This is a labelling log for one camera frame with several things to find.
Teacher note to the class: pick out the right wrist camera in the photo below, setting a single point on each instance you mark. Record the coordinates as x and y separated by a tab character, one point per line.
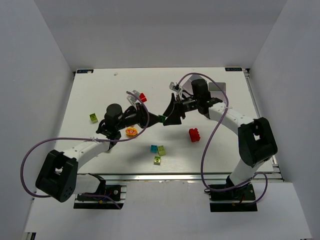
176	88

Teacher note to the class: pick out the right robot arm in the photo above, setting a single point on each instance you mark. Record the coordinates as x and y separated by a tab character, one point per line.
256	142

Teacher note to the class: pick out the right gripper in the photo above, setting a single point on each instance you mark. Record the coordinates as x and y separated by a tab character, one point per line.
180	109

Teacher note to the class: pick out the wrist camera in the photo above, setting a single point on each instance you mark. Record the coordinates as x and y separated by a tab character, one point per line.
133	97
176	88

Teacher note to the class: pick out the large red lego brick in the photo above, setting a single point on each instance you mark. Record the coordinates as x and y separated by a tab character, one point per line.
194	135

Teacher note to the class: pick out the cyan small lego brick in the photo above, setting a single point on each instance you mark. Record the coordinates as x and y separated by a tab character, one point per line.
154	149

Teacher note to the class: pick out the orange printed round lego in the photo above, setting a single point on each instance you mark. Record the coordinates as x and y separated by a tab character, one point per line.
131	132

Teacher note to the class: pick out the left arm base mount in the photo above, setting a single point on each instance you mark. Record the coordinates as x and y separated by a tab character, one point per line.
93	192

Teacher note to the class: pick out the tilted white divided container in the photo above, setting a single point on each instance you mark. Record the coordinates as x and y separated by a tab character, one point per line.
188	83

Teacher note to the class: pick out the dark green lego brick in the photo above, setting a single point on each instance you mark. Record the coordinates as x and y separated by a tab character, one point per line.
162	118

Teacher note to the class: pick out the upright white divided container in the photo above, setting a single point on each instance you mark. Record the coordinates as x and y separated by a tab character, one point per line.
217	90

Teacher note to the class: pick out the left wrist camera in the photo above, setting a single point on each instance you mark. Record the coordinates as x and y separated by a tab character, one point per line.
133	97

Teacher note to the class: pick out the small red lego brick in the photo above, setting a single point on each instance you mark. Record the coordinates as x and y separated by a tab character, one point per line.
142	97

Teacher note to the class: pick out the pale green printed lego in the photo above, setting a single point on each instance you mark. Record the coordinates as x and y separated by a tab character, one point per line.
157	160

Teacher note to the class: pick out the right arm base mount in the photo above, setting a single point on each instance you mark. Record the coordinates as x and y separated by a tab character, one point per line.
237	200

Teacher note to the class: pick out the blue table label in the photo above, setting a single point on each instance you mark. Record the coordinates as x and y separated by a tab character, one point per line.
233	69
84	71

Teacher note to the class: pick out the left blue table label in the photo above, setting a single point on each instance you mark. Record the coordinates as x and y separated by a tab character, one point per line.
84	71

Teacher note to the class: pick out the pale green lego brick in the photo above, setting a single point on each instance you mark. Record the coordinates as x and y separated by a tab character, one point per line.
161	150

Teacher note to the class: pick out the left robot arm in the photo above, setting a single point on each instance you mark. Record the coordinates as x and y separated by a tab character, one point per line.
59	177

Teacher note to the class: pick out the lime printed lego brick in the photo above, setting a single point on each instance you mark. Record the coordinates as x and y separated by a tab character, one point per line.
93	118

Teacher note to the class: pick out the right blue table label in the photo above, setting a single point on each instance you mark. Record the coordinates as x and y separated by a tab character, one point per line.
233	69

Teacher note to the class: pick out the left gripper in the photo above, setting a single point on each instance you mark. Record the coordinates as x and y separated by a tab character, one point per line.
145	116

